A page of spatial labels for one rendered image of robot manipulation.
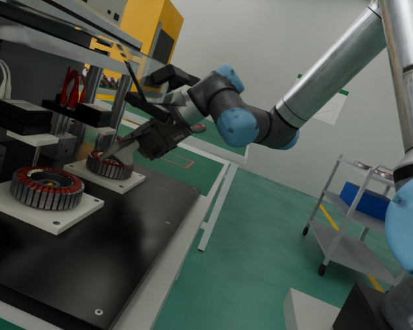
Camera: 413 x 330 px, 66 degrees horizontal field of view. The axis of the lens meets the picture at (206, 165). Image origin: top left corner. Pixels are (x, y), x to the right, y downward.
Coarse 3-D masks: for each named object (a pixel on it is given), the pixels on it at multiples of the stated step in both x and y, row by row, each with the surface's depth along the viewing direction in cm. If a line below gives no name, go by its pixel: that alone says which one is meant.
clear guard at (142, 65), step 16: (0, 0) 39; (32, 16) 53; (48, 16) 39; (80, 32) 44; (96, 32) 38; (128, 48) 40; (128, 64) 38; (144, 64) 44; (160, 64) 54; (144, 80) 41; (144, 96) 38; (160, 96) 45; (176, 96) 56
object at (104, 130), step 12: (48, 108) 75; (60, 108) 74; (84, 108) 74; (96, 108) 75; (60, 120) 76; (84, 120) 74; (96, 120) 74; (108, 120) 79; (60, 132) 79; (108, 132) 76
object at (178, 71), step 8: (168, 64) 44; (160, 72) 44; (168, 72) 44; (176, 72) 45; (184, 72) 52; (160, 80) 44; (168, 80) 45; (176, 80) 48; (184, 80) 50; (176, 88) 54
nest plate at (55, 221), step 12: (0, 192) 51; (84, 192) 62; (0, 204) 48; (12, 204) 49; (24, 204) 50; (84, 204) 58; (96, 204) 59; (12, 216) 48; (24, 216) 48; (36, 216) 48; (48, 216) 50; (60, 216) 51; (72, 216) 52; (84, 216) 55; (48, 228) 48; (60, 228) 48
